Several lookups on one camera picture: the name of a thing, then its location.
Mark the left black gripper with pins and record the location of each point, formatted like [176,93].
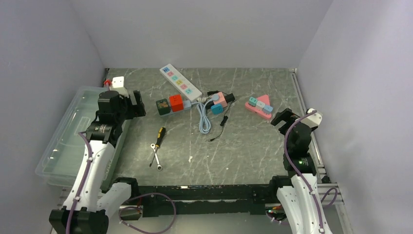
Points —
[136,110]

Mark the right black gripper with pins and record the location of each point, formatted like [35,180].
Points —
[286,115]

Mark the dark green cube socket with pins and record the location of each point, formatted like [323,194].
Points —
[163,107]

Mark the red cube socket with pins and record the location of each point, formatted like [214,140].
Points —
[176,103]

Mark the light blue power strip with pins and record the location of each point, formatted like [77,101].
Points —
[187,106]

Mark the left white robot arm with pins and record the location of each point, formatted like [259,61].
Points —
[83,211]

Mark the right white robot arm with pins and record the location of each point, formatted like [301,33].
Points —
[298,193]

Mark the pink socket adapter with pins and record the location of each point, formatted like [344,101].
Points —
[219,98]

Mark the teal blue plug adapter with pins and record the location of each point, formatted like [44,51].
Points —
[217,109]

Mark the pink triangular power strip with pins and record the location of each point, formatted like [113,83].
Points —
[260,106]

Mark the black yellow screwdriver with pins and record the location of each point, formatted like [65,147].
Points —
[160,136]

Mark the white multicolour power strip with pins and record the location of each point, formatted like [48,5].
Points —
[180,82]

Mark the silver ratchet wrench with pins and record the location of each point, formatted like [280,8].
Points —
[155,157]

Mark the clear plastic storage bin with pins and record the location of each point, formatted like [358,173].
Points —
[62,158]

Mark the black aluminium base frame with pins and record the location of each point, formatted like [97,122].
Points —
[206,199]

